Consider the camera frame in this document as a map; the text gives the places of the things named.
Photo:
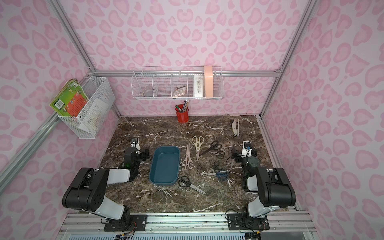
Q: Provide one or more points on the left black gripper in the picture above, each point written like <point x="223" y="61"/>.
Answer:
<point x="141" y="154"/>

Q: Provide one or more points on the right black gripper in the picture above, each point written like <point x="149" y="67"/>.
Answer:
<point x="237" y="152"/>

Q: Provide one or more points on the small grey handled scissors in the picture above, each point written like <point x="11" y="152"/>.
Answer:
<point x="219" y="154"/>

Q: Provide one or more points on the all black scissors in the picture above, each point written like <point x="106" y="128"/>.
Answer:
<point x="215" y="145"/>

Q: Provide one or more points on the cream kitchen scissors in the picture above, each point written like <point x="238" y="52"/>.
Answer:
<point x="198" y="141"/>

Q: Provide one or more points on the pink scissors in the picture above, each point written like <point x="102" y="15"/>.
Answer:
<point x="187" y="163"/>

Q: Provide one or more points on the black handled silver scissors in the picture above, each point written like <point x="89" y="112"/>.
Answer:
<point x="184" y="182"/>

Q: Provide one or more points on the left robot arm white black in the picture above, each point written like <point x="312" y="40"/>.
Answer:
<point x="87" y="192"/>

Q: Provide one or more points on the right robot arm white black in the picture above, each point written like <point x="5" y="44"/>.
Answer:
<point x="273" y="186"/>

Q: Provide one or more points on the teal plastic storage box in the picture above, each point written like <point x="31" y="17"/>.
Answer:
<point x="165" y="166"/>

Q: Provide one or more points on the pink box on shelf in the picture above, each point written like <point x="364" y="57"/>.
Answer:
<point x="209" y="81"/>

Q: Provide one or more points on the beige thread snips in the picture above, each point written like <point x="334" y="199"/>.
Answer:
<point x="236" y="127"/>

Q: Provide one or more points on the white paper sheet in basket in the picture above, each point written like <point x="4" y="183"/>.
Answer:
<point x="94" y="117"/>

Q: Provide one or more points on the red pen cup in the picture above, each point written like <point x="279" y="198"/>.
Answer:
<point x="182" y="117"/>

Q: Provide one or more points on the clear tape roll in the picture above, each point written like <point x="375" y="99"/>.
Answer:
<point x="148" y="93"/>

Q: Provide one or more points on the pens in cup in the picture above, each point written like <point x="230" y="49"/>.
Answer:
<point x="183" y="107"/>

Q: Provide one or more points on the small pink calculator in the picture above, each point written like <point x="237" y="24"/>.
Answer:
<point x="179" y="92"/>

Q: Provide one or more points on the white card pack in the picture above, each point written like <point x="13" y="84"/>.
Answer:
<point x="198" y="86"/>

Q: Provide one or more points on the green red booklet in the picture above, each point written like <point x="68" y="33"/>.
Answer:
<point x="71" y="99"/>

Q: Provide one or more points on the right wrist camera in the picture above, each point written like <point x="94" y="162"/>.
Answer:
<point x="247" y="149"/>

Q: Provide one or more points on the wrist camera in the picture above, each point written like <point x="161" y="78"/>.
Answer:
<point x="135" y="143"/>
<point x="247" y="149"/>

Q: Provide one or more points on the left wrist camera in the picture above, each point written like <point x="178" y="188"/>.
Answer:
<point x="135" y="143"/>

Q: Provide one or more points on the blue handled scissors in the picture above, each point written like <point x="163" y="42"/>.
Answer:
<point x="221" y="175"/>

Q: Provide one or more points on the white wire side basket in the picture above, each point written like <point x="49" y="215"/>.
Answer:
<point x="94" y="87"/>

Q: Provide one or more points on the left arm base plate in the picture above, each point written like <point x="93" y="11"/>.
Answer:
<point x="134" y="223"/>

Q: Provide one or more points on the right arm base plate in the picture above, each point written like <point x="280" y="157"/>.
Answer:
<point x="237" y="222"/>

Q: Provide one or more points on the white wire wall shelf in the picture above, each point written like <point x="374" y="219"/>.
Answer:
<point x="165" y="81"/>

